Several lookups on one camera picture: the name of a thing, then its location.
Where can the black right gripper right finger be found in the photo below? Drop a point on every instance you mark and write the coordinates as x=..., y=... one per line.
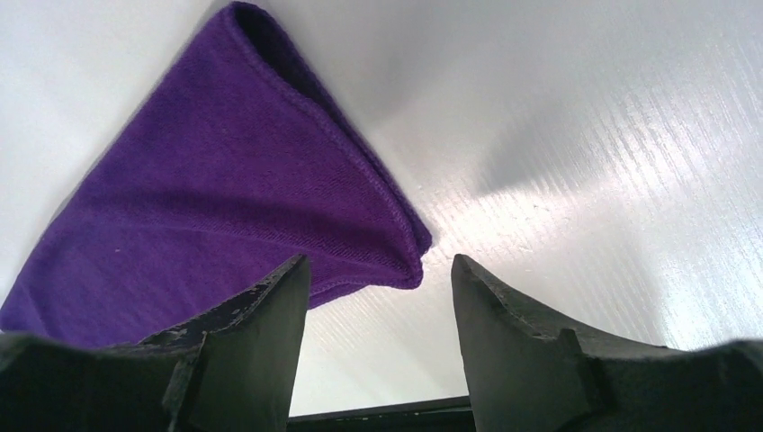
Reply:
x=530, y=367

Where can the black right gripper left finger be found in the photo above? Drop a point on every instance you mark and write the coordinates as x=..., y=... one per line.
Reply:
x=231, y=368

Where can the purple towel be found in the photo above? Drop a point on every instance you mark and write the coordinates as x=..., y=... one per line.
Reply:
x=239, y=160

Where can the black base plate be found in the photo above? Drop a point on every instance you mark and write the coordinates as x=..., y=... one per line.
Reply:
x=450, y=414

